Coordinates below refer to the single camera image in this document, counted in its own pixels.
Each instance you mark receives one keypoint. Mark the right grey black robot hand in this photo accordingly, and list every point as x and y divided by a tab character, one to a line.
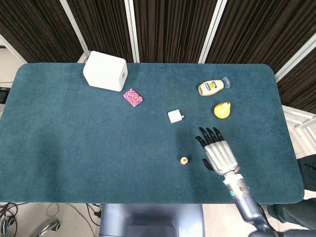
221	156

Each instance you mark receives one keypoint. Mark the cream chess piece red character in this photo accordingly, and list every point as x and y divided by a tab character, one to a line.
184	160

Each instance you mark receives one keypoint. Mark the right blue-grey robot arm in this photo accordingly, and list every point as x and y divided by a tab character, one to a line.
247	205

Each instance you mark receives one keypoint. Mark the yellow pear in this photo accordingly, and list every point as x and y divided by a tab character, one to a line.
221	111

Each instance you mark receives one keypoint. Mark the white power adapter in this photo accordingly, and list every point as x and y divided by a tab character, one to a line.
174	116

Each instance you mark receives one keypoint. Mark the cream mayonnaise squeeze bottle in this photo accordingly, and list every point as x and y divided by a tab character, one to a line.
211	87

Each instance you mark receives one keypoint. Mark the person in dark clothes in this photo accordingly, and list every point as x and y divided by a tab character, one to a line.
308	170

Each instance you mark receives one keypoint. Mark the blue-grey robot torso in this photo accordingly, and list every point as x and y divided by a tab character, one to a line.
150	219

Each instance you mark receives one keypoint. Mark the pink patterned card deck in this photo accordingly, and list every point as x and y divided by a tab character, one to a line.
133	97

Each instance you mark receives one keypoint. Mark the dark brown pleated curtain panel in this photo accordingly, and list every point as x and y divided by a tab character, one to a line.
106	24
172	29
259	29
37	24
301	86

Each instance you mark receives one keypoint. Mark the black power plug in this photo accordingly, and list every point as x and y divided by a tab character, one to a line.
97	213

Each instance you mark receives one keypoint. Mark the large white plastic box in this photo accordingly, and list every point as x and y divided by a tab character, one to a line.
103	71

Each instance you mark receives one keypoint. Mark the teal velvet tablecloth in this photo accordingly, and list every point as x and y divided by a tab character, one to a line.
74	148

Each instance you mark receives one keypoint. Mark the chrome caster leg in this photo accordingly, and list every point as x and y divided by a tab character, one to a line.
49	227

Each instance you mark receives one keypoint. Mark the black device with screen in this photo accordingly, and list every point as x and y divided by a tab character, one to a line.
3	96

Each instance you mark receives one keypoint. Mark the aluminium frame rack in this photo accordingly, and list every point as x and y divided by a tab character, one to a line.
296	112

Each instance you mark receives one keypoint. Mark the white partition post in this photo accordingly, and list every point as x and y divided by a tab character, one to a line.
212	30
12	48
296	59
132	32
74	26

